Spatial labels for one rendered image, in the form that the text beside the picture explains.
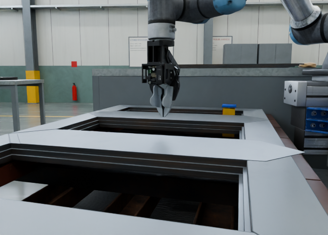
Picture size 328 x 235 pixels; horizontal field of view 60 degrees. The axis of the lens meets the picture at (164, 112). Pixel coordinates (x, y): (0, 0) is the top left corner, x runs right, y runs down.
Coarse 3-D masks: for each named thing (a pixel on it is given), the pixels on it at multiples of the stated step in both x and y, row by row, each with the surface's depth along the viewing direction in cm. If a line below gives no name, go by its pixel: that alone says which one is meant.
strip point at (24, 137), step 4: (36, 132) 82; (40, 132) 82; (44, 132) 82; (48, 132) 82; (52, 132) 82; (20, 136) 77; (24, 136) 77; (28, 136) 77; (32, 136) 77; (36, 136) 77; (40, 136) 77; (20, 140) 72; (24, 140) 72; (28, 140) 72
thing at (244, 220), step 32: (64, 128) 92; (128, 128) 108; (160, 128) 105; (192, 128) 102; (224, 128) 100; (0, 160) 66; (32, 160) 68; (64, 160) 65; (96, 160) 64; (128, 160) 62; (160, 160) 60; (192, 160) 59; (224, 160) 57
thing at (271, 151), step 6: (264, 144) 68; (270, 144) 68; (264, 150) 63; (270, 150) 63; (276, 150) 63; (282, 150) 63; (288, 150) 63; (264, 156) 58; (270, 156) 58; (276, 156) 58; (282, 156) 58; (288, 156) 58
